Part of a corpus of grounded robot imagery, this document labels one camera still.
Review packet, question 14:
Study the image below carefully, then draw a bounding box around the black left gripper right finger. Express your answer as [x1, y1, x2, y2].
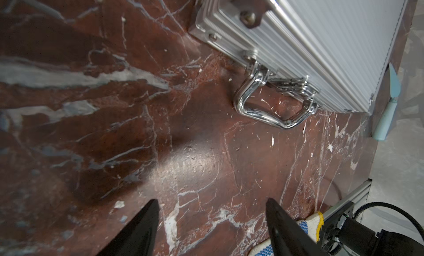
[266, 198, 326, 256]

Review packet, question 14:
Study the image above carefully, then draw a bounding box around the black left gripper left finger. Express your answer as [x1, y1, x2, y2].
[97, 199, 160, 256]

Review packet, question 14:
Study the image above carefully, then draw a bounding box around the silver aluminium poker case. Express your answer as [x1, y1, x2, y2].
[189, 0, 408, 129]

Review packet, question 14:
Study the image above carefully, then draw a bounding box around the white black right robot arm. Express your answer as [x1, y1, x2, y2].
[318, 201, 424, 256]

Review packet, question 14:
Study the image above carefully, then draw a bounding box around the blue dotted work glove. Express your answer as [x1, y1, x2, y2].
[248, 211, 324, 256]

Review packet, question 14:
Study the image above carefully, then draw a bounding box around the teal garden trowel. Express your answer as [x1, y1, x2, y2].
[372, 63, 401, 141]

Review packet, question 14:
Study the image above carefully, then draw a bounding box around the aluminium front frame rail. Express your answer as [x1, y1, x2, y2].
[323, 179, 372, 221]

